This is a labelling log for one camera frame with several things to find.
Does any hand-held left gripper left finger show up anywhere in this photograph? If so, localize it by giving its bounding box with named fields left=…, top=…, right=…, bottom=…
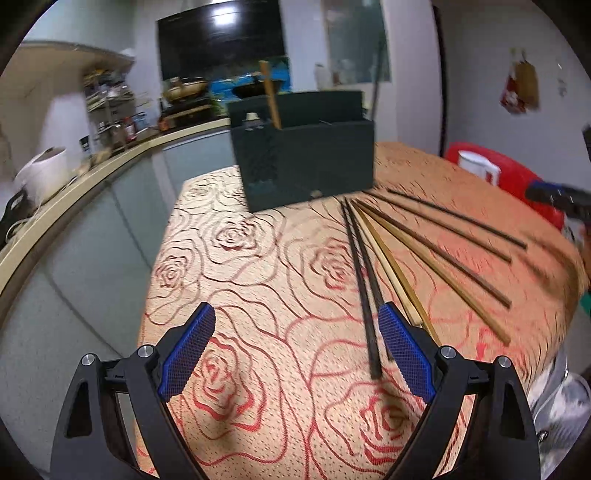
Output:
left=50, top=302, right=218, bottom=480

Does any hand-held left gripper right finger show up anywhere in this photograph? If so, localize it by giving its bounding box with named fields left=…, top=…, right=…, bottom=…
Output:
left=378, top=301, right=542, bottom=480

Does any black chopstick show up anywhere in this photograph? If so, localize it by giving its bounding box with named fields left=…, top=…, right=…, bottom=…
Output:
left=341, top=198, right=383, bottom=380
left=347, top=198, right=395, bottom=361

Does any olive brown chopstick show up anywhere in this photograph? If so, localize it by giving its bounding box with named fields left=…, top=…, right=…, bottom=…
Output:
left=363, top=202, right=512, bottom=346

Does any black utensil holder box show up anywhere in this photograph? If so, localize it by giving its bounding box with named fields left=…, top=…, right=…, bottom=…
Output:
left=226, top=90, right=376, bottom=213

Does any brown wooden chopstick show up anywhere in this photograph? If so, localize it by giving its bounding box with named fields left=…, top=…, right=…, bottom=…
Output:
left=259, top=60, right=283, bottom=129

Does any red plastic stool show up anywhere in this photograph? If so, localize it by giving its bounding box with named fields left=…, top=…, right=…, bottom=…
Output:
left=444, top=141, right=568, bottom=228

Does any white cup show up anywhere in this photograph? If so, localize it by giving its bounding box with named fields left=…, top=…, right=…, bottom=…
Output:
left=457, top=150, right=502, bottom=186

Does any rose patterned tablecloth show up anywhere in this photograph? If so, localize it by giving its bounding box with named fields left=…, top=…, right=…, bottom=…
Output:
left=136, top=141, right=583, bottom=480

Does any person's patterned clothing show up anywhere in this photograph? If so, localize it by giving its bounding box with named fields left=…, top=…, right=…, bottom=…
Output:
left=526, top=353, right=591, bottom=480

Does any beige kitchen counter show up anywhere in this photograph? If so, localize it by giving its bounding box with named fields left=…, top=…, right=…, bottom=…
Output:
left=0, top=115, right=232, bottom=303

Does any white rice cooker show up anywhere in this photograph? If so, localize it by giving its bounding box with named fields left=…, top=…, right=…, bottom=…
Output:
left=13, top=147, right=71, bottom=205

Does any metal kitchen shelf rack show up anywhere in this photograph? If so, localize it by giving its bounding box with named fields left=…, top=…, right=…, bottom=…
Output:
left=82, top=68, right=155, bottom=151

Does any wok with food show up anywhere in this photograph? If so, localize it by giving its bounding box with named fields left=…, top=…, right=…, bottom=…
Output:
left=163, top=76, right=209, bottom=103

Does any black wok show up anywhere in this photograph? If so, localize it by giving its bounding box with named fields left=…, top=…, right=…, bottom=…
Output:
left=230, top=76, right=283, bottom=100

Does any black television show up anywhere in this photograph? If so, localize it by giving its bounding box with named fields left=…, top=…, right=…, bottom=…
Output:
left=156, top=0, right=288, bottom=83

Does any red wall hanging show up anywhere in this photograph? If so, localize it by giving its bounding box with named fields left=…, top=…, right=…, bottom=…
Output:
left=500, top=47, right=542, bottom=114

